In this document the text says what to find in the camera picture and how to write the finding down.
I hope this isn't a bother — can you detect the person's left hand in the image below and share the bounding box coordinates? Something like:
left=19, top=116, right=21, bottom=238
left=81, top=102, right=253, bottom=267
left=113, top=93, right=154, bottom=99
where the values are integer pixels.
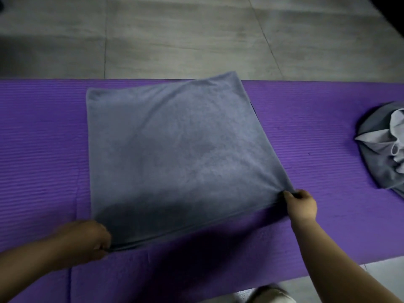
left=52, top=220, right=113, bottom=268

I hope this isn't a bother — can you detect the person's right hand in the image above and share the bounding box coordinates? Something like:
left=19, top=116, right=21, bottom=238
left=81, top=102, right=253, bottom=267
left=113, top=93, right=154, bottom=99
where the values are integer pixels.
left=282, top=189, right=318, bottom=223

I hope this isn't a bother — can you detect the dark grey tagged towel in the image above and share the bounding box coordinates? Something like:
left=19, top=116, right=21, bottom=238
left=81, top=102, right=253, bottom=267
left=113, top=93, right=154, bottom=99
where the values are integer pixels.
left=85, top=71, right=296, bottom=252

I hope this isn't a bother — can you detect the person's right forearm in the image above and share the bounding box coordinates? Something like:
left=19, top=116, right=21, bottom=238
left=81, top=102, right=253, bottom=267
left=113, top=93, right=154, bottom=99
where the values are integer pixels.
left=290, top=216, right=401, bottom=303

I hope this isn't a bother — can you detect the person's left forearm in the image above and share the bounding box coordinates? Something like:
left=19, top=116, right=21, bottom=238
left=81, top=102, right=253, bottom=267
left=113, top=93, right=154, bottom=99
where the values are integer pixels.
left=0, top=235, right=73, bottom=303

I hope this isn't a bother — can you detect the purple yoga mat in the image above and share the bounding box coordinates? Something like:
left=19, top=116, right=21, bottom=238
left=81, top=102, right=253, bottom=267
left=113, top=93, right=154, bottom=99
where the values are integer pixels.
left=0, top=78, right=404, bottom=303

